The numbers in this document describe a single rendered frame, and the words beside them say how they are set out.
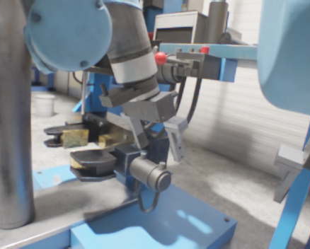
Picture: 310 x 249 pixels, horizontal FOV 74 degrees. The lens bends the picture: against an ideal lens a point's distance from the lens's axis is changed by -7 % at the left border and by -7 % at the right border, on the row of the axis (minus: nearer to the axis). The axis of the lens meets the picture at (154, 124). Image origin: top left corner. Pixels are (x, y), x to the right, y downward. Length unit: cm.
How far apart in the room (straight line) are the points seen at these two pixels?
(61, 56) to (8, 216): 104
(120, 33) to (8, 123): 72
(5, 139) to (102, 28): 85
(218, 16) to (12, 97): 86
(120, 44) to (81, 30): 18
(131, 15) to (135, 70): 10
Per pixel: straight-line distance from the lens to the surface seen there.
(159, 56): 62
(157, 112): 44
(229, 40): 85
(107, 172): 106
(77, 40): 26
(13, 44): 101
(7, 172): 111
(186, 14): 98
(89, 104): 159
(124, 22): 43
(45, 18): 26
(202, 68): 75
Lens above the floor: 94
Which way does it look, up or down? 14 degrees down
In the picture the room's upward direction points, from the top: 7 degrees clockwise
